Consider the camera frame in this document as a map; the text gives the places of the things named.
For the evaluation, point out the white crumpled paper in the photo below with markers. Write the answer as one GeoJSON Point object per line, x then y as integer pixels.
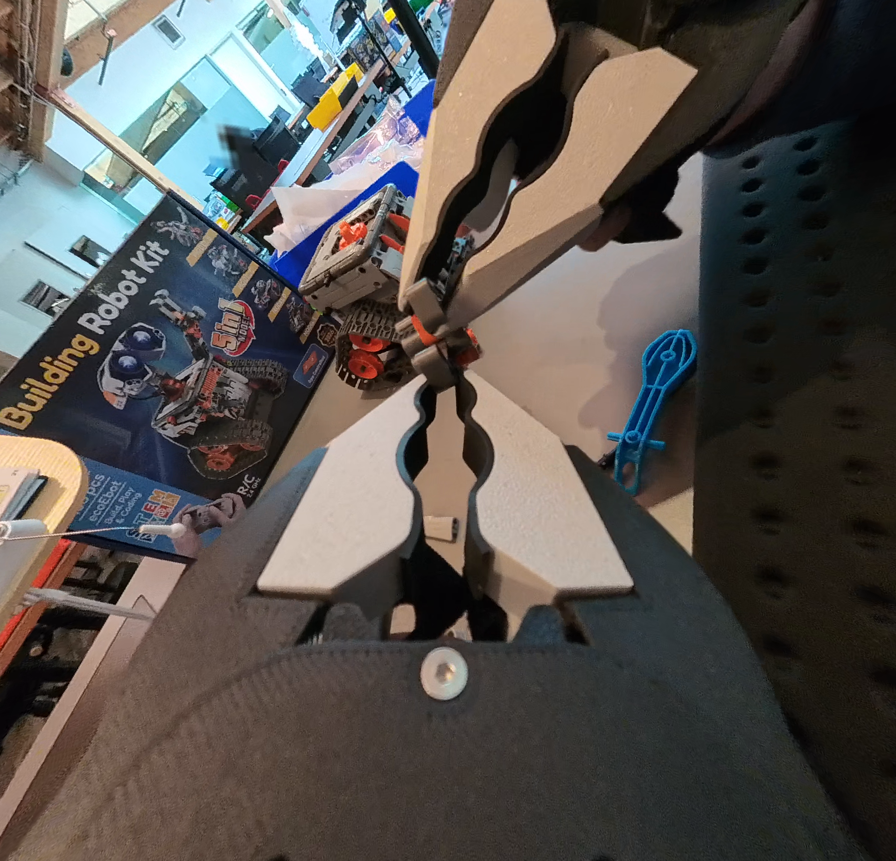
{"type": "Point", "coordinates": [308, 206]}

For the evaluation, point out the dark blue robot kit box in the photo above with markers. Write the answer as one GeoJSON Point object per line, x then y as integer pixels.
{"type": "Point", "coordinates": [175, 357]}

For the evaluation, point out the person's right hand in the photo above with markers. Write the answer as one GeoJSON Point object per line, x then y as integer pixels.
{"type": "Point", "coordinates": [784, 83]}

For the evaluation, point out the blue plastic bin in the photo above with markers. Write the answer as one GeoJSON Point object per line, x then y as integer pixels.
{"type": "Point", "coordinates": [399, 181]}

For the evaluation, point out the grey orange brick assembly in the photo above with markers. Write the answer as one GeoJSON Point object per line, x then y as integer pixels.
{"type": "Point", "coordinates": [437, 357]}

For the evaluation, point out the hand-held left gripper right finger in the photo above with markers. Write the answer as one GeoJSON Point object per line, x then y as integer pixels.
{"type": "Point", "coordinates": [553, 518]}

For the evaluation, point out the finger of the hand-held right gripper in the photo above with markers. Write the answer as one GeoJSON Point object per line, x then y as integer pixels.
{"type": "Point", "coordinates": [616, 139]}
{"type": "Point", "coordinates": [483, 55]}

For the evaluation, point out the black wall sign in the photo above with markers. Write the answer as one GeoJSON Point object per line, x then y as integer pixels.
{"type": "Point", "coordinates": [45, 297]}
{"type": "Point", "coordinates": [87, 250]}

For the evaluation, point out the grey tracked toy robot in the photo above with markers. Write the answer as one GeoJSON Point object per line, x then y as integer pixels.
{"type": "Point", "coordinates": [357, 251]}

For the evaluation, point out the black ceiling pole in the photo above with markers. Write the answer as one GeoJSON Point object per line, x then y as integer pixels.
{"type": "Point", "coordinates": [406, 13]}

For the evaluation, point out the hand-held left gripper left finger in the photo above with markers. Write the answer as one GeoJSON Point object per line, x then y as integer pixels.
{"type": "Point", "coordinates": [343, 518]}

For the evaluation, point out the yellow storage bin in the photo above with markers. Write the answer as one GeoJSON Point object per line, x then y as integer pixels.
{"type": "Point", "coordinates": [329, 97]}

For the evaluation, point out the person's right forearm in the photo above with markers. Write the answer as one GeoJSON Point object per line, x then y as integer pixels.
{"type": "Point", "coordinates": [864, 34]}

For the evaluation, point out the white instruction booklet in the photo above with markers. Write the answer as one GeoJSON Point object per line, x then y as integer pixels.
{"type": "Point", "coordinates": [17, 490]}

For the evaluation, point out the blue plastic brick tool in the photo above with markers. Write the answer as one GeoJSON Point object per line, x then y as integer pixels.
{"type": "Point", "coordinates": [661, 378]}

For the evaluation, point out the long wooden workbench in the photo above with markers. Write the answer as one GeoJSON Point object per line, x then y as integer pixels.
{"type": "Point", "coordinates": [315, 146]}

